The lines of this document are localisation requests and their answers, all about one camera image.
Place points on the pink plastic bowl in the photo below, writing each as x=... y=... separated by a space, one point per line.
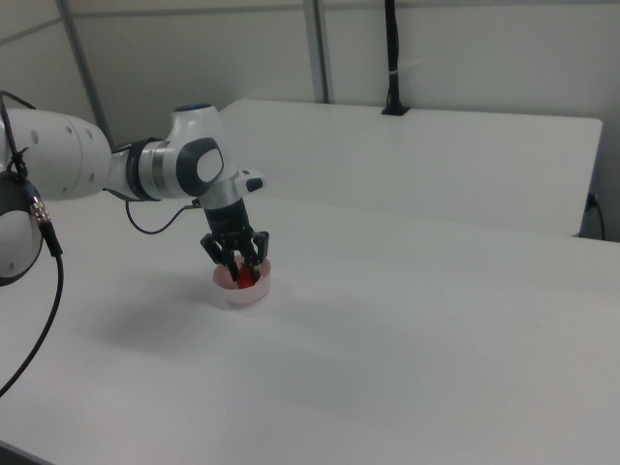
x=242 y=297

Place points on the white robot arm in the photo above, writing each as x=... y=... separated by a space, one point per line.
x=63 y=160

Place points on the red strawberry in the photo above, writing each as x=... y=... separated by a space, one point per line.
x=245 y=281

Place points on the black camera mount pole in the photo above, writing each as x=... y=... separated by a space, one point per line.
x=391 y=48

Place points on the white side table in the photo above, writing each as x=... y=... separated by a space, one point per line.
x=412 y=164

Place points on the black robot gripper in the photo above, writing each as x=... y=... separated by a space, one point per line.
x=227 y=220

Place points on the grey partition frame post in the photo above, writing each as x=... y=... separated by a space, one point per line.
x=319 y=48
x=82 y=63

